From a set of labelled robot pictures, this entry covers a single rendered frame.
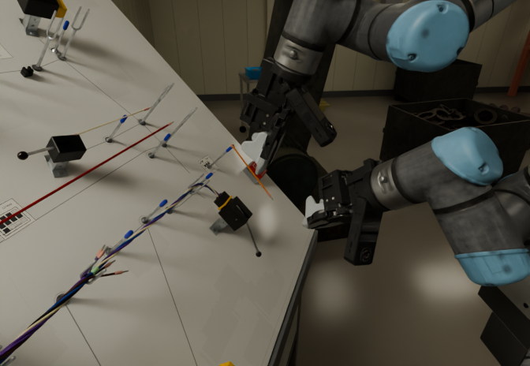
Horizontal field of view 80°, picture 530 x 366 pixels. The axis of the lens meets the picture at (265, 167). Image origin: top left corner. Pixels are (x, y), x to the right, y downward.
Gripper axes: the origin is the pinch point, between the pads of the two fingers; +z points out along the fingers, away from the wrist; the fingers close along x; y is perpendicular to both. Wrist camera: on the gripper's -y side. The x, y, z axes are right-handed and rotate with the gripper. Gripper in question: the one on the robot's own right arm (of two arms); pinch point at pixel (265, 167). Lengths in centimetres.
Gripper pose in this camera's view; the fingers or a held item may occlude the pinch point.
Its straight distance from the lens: 63.5
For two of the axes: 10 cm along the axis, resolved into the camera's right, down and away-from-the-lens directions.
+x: -3.6, 4.0, -8.4
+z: -3.3, 7.9, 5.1
